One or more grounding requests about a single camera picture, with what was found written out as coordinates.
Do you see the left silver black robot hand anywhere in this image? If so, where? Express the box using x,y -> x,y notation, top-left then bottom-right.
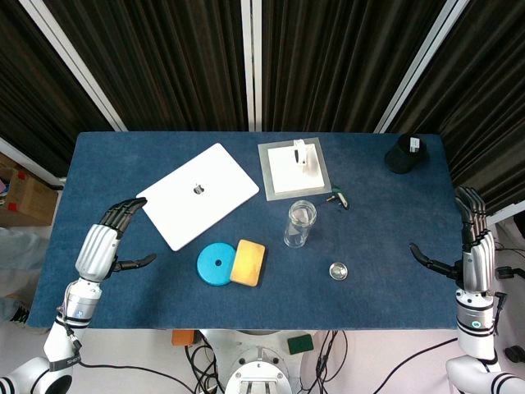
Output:
75,196 -> 158,285

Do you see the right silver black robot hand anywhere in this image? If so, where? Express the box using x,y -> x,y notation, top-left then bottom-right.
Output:
408,185 -> 497,293

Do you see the black round object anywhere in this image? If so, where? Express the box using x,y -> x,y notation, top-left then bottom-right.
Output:
384,133 -> 428,175

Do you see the clear glass jar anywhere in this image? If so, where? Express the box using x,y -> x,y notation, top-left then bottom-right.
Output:
283,199 -> 318,249

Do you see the brown cardboard box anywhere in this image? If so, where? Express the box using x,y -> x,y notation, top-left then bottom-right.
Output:
0,153 -> 58,227

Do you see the white closed laptop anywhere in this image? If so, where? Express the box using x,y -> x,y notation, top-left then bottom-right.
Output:
135,142 -> 261,252

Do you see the blue disc with hole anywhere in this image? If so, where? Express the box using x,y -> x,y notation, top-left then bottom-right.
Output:
196,242 -> 238,286

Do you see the blue tablecloth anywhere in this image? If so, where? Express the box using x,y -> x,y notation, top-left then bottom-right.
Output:
27,131 -> 464,331

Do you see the orange block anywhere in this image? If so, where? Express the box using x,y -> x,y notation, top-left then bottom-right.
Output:
171,329 -> 194,348

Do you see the green black hand tool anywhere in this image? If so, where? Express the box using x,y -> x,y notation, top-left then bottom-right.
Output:
326,186 -> 349,209

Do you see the yellow sponge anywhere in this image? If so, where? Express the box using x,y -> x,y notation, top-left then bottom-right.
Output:
229,239 -> 267,287

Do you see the black pleated curtain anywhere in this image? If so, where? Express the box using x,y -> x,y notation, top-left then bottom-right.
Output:
43,0 -> 250,132
389,0 -> 525,214
0,0 -> 116,177
261,0 -> 450,133

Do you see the green block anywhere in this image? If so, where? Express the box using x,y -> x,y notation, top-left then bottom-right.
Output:
286,334 -> 315,356

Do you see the white robot torso base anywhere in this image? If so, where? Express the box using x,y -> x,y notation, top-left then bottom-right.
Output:
200,329 -> 317,394

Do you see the white square board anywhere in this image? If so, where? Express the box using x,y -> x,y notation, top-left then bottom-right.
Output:
267,143 -> 328,193

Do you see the black floor cable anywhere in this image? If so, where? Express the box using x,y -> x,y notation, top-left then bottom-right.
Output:
371,337 -> 459,394
75,355 -> 231,394

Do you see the grey square base plate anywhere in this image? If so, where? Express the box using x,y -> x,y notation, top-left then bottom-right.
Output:
257,137 -> 332,202

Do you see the white frame post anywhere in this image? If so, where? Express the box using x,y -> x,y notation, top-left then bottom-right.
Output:
373,0 -> 471,135
240,0 -> 263,132
18,0 -> 128,132

